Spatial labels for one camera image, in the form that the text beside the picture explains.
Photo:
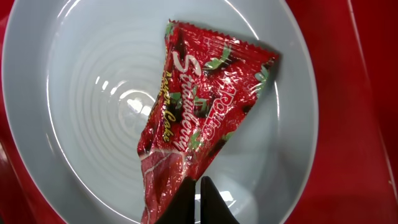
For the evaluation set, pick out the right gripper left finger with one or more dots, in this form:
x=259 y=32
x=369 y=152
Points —
x=181 y=209

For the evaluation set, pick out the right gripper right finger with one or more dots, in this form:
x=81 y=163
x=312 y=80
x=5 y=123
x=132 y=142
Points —
x=213 y=209

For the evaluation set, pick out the red snack wrapper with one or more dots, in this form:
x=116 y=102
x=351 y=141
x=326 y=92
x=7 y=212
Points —
x=209 y=84

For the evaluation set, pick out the light blue plate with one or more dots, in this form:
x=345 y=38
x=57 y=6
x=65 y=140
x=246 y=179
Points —
x=79 y=79

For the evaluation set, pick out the red plastic tray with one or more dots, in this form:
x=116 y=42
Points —
x=349 y=181

